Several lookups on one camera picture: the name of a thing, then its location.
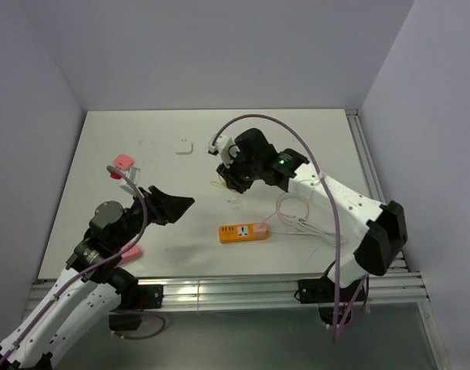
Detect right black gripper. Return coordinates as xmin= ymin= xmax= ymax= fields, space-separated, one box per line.
xmin=217 ymin=148 xmax=262 ymax=194

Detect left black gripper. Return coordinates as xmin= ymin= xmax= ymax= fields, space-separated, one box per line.
xmin=112 ymin=184 xmax=194 ymax=248

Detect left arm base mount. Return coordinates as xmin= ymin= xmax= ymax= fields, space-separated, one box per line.
xmin=108 ymin=284 xmax=163 ymax=333

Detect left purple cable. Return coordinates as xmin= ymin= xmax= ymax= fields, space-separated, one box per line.
xmin=0 ymin=165 xmax=167 ymax=370

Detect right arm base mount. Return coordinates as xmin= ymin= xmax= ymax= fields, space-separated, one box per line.
xmin=294 ymin=275 xmax=369 ymax=326

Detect white power strip cord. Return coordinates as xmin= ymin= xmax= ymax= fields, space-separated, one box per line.
xmin=267 ymin=217 xmax=347 ymax=249

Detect white square charger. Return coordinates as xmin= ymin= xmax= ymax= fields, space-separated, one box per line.
xmin=175 ymin=139 xmax=193 ymax=156

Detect pink triangular power strip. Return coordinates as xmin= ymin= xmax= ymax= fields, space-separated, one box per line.
xmin=119 ymin=245 xmax=143 ymax=264

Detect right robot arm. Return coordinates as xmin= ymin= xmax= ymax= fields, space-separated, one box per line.
xmin=208 ymin=129 xmax=408 ymax=301

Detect pink plug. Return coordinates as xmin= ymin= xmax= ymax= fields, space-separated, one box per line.
xmin=252 ymin=223 xmax=268 ymax=239

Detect pink square charger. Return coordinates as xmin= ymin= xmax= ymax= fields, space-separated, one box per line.
xmin=112 ymin=153 xmax=135 ymax=171

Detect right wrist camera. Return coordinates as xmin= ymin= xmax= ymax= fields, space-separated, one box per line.
xmin=208 ymin=135 xmax=240 ymax=168

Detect aluminium rail frame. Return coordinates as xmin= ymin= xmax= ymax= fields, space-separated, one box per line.
xmin=7 ymin=108 xmax=452 ymax=370

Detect yellow cable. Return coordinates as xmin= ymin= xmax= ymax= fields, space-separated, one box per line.
xmin=210 ymin=180 xmax=245 ymax=204

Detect orange power strip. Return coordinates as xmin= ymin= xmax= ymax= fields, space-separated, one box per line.
xmin=218 ymin=223 xmax=270 ymax=244

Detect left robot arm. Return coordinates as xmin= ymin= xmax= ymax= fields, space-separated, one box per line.
xmin=0 ymin=186 xmax=195 ymax=369

